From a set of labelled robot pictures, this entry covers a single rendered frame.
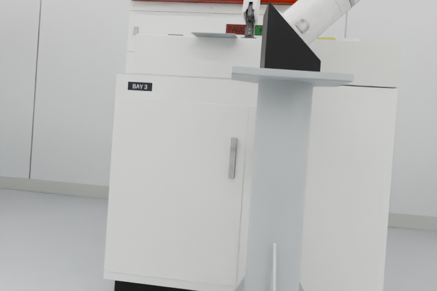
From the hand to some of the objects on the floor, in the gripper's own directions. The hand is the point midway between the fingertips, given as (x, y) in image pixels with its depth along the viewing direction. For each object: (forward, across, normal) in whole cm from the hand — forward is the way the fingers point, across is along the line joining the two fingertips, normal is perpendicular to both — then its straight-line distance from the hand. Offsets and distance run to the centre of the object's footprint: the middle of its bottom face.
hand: (249, 33), depth 181 cm
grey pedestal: (+104, -16, -16) cm, 106 cm away
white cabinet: (+91, +46, -2) cm, 102 cm away
